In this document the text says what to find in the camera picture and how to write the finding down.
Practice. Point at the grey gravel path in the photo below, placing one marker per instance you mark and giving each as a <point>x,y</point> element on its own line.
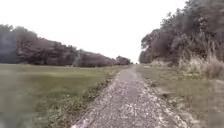
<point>128,103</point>

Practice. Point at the row of trees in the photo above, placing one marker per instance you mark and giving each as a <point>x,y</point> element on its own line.
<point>190,33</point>
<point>50,53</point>

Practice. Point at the grass field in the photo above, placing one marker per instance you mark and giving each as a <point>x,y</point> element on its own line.
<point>50,90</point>
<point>193,96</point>

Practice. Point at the pale dry bushes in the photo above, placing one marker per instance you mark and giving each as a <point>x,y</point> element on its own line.
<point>206,66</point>

